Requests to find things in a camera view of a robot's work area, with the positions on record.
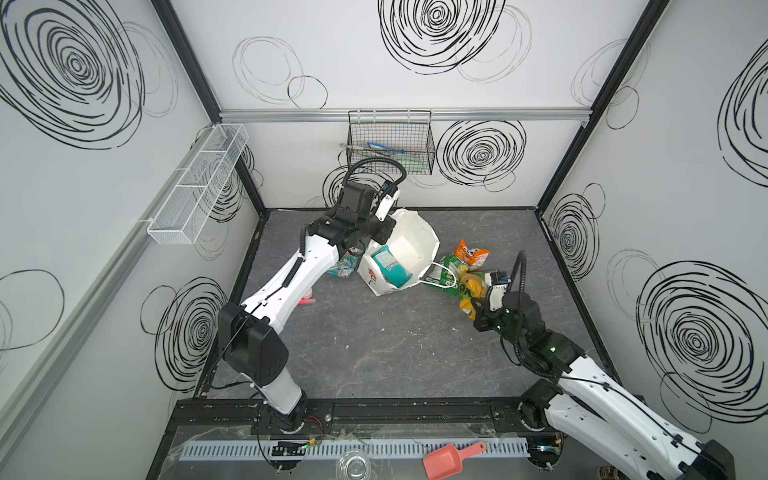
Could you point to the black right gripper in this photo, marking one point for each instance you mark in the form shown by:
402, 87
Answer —
482, 306

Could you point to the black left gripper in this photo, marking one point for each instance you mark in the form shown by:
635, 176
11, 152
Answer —
385, 226

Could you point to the teal snack packet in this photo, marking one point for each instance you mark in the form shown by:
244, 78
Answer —
346, 266
392, 270

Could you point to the yellow snack packet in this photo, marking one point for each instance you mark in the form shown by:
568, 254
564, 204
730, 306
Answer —
471, 286

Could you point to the white paper bag red flower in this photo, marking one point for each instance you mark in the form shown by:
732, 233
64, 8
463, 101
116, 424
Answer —
415, 245

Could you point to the orange snack packet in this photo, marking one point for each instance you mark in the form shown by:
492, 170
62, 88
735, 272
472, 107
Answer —
473, 258

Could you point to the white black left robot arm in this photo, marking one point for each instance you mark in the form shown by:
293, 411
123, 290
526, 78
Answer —
249, 332

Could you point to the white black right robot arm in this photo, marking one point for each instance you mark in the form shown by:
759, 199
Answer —
575, 396

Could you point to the red plastic scoop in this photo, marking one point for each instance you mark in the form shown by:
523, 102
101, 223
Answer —
448, 460

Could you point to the clear glass bowl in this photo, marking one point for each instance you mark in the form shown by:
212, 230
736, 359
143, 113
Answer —
354, 465

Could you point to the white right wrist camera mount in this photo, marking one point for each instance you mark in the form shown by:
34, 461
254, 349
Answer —
497, 284

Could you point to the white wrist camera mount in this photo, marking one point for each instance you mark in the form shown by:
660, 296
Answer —
497, 284
386, 204

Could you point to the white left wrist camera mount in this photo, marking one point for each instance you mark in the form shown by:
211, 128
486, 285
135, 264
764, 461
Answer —
386, 204

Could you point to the black wire wall basket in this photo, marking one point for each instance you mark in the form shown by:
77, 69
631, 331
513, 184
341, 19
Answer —
404, 136

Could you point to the grey slotted cable duct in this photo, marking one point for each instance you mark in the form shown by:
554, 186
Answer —
247, 450

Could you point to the black corner frame post left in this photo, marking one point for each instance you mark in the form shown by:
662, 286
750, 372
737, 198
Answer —
185, 52

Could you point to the black corner frame post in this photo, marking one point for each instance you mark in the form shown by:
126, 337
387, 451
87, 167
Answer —
638, 38
185, 52

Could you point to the aluminium wall rail back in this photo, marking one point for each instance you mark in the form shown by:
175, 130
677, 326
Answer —
580, 114

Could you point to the aluminium wall rail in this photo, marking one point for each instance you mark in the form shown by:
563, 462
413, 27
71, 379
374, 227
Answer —
580, 114
63, 342

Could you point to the clear plastic wall shelf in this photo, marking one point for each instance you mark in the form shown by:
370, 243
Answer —
185, 211

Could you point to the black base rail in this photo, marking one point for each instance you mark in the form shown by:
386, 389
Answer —
499, 413

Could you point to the black corner frame post right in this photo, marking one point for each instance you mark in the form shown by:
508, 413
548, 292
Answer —
638, 38

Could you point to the aluminium wall rail left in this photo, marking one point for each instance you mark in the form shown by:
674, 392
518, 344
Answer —
63, 342

